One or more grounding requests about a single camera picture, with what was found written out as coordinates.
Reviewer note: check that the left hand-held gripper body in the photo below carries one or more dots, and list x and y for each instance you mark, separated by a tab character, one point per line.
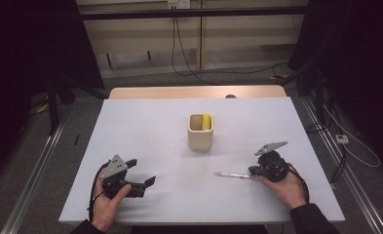
115	169

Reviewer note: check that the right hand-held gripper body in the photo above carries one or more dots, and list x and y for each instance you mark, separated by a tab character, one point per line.
273	165

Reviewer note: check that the clear ballpoint pen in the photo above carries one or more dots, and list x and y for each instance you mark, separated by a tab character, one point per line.
231	175

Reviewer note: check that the beige square pen holder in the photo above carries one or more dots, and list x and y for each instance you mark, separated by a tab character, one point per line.
200	141

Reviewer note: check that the yellow highlighter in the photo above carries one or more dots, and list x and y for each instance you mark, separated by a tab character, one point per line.
206	122

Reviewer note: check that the person's right hand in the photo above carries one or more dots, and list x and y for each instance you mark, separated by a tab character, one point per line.
288	191

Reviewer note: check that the person's left hand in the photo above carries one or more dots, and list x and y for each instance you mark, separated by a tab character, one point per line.
106	211

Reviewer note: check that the white table mat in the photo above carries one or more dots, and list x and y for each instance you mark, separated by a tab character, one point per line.
166	156

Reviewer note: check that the small black floor item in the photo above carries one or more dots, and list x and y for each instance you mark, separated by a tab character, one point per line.
77	139

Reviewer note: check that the white power strip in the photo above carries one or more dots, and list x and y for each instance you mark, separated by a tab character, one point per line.
342	139

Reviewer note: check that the dark table grommet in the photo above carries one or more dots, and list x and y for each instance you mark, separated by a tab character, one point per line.
230	96

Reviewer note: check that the black stand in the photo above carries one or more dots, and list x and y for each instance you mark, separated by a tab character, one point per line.
52	107
319	97

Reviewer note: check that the wooden table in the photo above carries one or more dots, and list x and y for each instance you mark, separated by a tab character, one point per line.
179	92

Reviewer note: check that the yellow floor tape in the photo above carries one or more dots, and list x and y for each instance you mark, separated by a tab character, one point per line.
42	109
278	77

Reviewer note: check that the beige wooden cabinet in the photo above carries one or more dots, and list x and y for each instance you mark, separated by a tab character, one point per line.
244	39

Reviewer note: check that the black curtain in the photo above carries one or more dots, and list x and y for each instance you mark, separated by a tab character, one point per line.
23	48
364	48

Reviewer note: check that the black horizontal bar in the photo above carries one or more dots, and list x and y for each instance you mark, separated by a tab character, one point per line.
192	13

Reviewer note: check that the metal floor rail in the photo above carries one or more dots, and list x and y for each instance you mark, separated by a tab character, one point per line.
348	175
33	178

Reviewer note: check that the white wall outlet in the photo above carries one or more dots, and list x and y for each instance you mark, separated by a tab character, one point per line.
178	4

